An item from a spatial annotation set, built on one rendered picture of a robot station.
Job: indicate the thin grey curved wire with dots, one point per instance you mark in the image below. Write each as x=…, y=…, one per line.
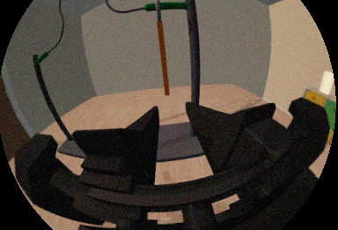
x=176, y=141

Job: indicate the orange handle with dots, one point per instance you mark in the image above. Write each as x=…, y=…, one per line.
x=161, y=43

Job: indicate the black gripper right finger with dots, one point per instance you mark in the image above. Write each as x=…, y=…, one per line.
x=219, y=132

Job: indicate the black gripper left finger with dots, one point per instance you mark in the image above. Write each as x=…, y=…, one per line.
x=138, y=143

